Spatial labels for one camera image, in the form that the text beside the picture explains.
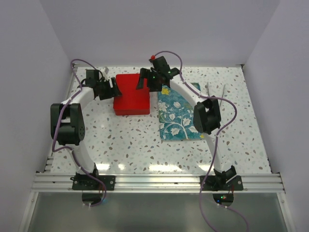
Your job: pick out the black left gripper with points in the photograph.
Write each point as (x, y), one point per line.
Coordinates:
(112, 92)

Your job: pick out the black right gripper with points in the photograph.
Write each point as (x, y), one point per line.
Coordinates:
(146, 73)

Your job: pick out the red box lid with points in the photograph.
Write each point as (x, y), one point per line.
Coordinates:
(131, 98)

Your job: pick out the metal tweezers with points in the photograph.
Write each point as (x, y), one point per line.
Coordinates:
(209, 94)

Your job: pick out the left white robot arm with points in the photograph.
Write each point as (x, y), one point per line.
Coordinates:
(67, 122)

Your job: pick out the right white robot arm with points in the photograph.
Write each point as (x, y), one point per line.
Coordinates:
(206, 115)

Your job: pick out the red chocolate box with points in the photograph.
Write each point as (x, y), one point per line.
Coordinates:
(131, 112)

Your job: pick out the teal floral tray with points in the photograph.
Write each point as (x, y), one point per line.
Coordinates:
(175, 116)

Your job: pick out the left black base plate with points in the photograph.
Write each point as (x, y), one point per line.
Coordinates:
(84, 182)

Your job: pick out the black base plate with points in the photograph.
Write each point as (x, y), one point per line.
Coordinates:
(210, 184)
(84, 182)

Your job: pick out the aluminium mounting rail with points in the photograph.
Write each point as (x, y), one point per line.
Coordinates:
(163, 183)

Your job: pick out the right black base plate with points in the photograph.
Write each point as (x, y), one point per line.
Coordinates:
(210, 184)

